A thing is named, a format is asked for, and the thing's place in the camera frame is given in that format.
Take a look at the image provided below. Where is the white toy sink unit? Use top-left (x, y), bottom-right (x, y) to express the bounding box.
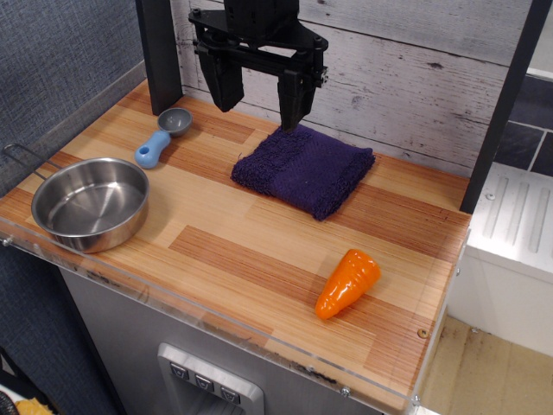
top-left (448, 163), bottom-right (552, 355)

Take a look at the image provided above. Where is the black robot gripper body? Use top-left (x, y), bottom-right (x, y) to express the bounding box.
top-left (188, 1), bottom-right (328, 87)

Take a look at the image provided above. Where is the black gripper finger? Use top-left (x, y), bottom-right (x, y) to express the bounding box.
top-left (277, 69), bottom-right (316, 131)
top-left (199, 50), bottom-right (245, 112)

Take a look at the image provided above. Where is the black left frame post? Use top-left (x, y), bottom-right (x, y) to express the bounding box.
top-left (135, 0), bottom-right (182, 115)

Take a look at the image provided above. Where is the black frame post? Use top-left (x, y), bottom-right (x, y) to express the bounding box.
top-left (135, 0), bottom-right (182, 115)
top-left (460, 0), bottom-right (552, 214)

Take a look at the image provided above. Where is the blue grey measuring scoop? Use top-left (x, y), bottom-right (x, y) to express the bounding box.
top-left (135, 108), bottom-right (193, 169)

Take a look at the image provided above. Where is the grey toy fridge cabinet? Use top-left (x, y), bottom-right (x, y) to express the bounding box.
top-left (61, 271), bottom-right (375, 414)

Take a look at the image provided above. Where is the orange plastic toy carrot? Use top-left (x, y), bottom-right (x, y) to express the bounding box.
top-left (315, 249), bottom-right (381, 320)

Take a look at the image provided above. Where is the folded purple cloth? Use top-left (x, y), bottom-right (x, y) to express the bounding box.
top-left (231, 125), bottom-right (375, 221)

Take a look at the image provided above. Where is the clear acrylic table edge guard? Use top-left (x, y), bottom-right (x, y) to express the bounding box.
top-left (1, 209), bottom-right (468, 414)

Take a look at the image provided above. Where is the silver dispenser button panel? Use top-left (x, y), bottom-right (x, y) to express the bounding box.
top-left (157, 342), bottom-right (265, 414)

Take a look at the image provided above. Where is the black right frame post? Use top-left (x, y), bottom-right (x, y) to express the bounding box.
top-left (460, 0), bottom-right (552, 214)

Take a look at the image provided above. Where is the stainless steel pan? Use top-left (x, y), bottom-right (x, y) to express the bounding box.
top-left (3, 143), bottom-right (150, 254)

